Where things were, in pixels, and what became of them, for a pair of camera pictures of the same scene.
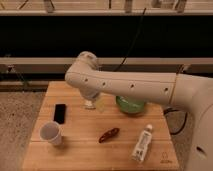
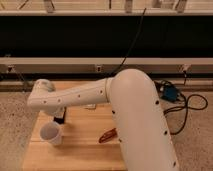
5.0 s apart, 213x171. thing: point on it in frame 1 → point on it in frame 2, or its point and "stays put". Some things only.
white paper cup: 51,132 stays put
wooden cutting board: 67,136 stays put
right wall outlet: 185,68 stays put
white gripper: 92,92 → 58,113
